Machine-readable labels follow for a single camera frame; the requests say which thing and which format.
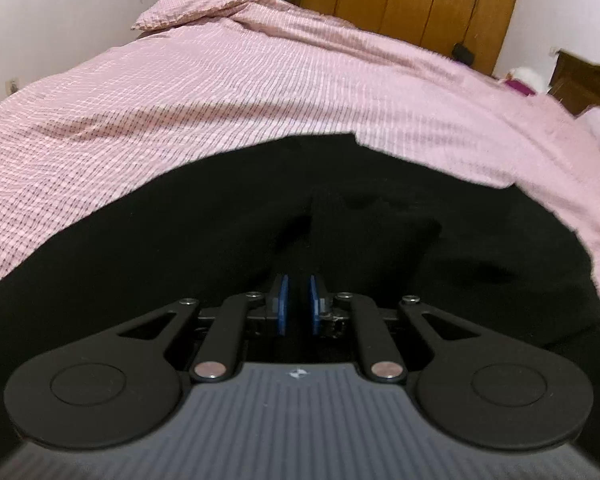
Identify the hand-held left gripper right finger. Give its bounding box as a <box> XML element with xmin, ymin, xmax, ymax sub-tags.
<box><xmin>307</xmin><ymin>274</ymin><xmax>482</xmax><ymax>385</ymax></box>

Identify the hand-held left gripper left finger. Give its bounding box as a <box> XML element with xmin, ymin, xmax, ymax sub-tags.
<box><xmin>116</xmin><ymin>274</ymin><xmax>287</xmax><ymax>385</ymax></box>

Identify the black garment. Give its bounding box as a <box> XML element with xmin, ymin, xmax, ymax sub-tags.
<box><xmin>0</xmin><ymin>132</ymin><xmax>600</xmax><ymax>461</ymax></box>

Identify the pink checked bedspread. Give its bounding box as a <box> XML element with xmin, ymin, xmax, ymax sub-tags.
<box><xmin>0</xmin><ymin>0</ymin><xmax>600</xmax><ymax>339</ymax></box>

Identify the small black bag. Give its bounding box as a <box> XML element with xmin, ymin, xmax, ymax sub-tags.
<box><xmin>452</xmin><ymin>42</ymin><xmax>476</xmax><ymax>67</ymax></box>

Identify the white plush toy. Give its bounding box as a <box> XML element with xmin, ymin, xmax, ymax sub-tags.
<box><xmin>502</xmin><ymin>66</ymin><xmax>549</xmax><ymax>95</ymax></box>

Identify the wooden wardrobe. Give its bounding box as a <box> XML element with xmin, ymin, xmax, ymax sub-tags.
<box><xmin>205</xmin><ymin>0</ymin><xmax>526</xmax><ymax>79</ymax></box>

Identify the wooden headboard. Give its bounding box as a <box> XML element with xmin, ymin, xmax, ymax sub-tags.
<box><xmin>547</xmin><ymin>50</ymin><xmax>600</xmax><ymax>119</ymax></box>

